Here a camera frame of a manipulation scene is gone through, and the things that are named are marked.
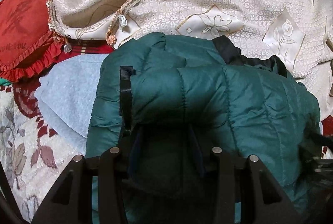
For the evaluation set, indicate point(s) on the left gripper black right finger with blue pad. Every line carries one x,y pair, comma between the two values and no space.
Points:
233,185

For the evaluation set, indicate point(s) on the floral red white blanket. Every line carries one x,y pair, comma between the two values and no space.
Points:
33,154

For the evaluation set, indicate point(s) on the dark green puffer jacket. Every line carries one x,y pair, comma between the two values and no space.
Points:
190,95

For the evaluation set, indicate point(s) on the light blue folded garment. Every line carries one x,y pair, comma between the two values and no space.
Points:
66,97

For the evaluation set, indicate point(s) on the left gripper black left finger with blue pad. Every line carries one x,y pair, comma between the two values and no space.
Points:
94,189

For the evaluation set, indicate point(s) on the beige embroidered curtain fabric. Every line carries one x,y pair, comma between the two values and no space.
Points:
299,32

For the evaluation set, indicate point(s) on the red heart-shaped ruffled pillow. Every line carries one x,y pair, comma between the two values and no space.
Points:
27,43

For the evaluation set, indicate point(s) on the green cloth garment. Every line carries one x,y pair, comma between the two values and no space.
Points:
4,82

